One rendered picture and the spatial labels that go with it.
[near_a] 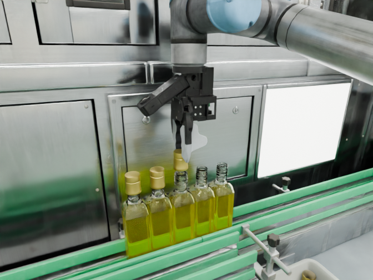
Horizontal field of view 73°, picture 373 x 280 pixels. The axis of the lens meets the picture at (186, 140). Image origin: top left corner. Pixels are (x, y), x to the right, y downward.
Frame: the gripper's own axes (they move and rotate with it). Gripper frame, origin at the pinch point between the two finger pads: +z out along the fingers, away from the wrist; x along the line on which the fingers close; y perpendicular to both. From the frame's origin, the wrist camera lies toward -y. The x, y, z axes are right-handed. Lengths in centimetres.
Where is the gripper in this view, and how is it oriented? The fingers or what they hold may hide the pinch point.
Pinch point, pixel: (180, 154)
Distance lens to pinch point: 59.6
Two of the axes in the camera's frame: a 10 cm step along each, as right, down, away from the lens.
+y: 9.2, -1.3, 3.7
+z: 0.0, 9.4, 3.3
